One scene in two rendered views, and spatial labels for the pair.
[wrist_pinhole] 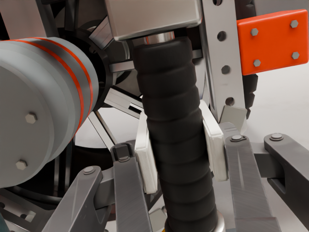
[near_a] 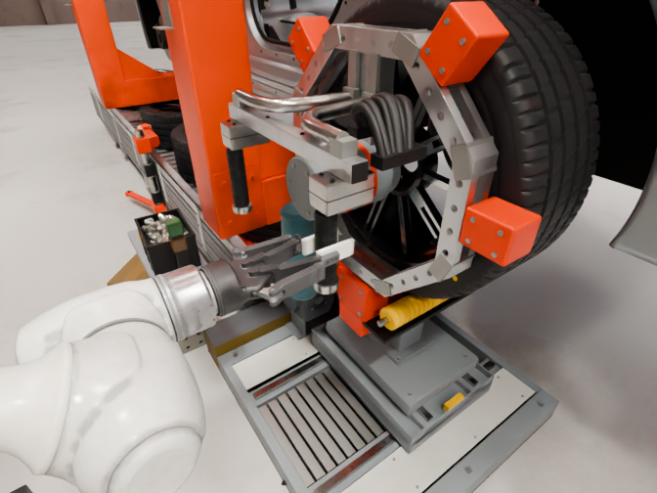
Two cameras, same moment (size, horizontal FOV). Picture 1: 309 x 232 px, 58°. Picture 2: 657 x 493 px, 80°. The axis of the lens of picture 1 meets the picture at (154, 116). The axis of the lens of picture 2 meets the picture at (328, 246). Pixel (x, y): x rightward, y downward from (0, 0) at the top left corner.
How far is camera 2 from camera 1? 0.53 m
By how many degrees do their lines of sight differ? 48
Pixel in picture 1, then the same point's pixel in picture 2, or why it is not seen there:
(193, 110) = (324, 240)
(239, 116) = (446, 266)
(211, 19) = (451, 193)
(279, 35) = (489, 233)
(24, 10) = not seen: hidden behind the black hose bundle
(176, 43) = (321, 217)
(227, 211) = (565, 374)
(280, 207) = (633, 428)
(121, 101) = (418, 201)
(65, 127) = not seen: hidden behind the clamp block
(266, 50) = (476, 237)
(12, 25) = not seen: hidden behind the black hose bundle
